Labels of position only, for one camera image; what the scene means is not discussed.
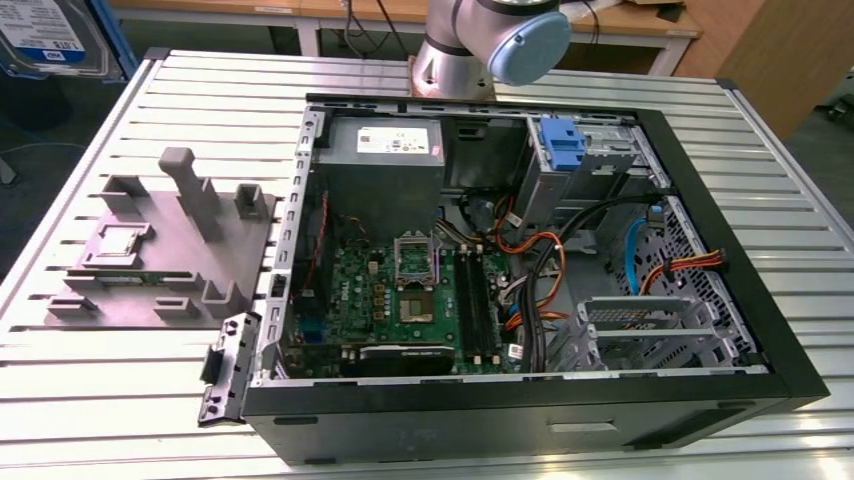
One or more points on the blue drive latch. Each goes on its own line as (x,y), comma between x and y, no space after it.
(563,145)

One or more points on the hard disk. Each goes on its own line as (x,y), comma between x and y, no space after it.
(53,40)

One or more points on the CPU socket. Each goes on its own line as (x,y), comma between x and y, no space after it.
(415,310)

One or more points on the silver CPU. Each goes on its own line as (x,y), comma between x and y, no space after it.
(120,241)

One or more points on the green motherboard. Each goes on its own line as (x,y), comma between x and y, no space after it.
(354,300)

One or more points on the black graphics card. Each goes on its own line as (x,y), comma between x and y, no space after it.
(400,357)

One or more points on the grey hinged case bracket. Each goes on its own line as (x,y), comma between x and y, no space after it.
(234,380)

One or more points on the grey parts rack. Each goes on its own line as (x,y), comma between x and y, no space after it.
(180,250)

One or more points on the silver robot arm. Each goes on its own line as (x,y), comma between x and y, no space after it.
(454,70)

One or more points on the wooden desk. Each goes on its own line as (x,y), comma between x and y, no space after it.
(667,27)

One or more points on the black RAM slot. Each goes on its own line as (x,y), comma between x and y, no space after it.
(468,305)
(487,305)

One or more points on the metal locking lever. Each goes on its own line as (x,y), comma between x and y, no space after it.
(436,265)

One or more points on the metal disk bay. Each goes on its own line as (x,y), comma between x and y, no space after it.
(641,332)

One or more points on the green RAM stick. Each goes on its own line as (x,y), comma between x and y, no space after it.
(129,278)

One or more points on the brown wooden cabinet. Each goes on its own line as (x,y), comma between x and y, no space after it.
(787,60)

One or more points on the black PC case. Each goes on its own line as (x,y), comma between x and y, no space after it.
(467,415)

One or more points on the grey power supply unit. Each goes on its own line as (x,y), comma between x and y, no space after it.
(380,195)

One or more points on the metal optical drive cage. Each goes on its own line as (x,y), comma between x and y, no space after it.
(554,190)

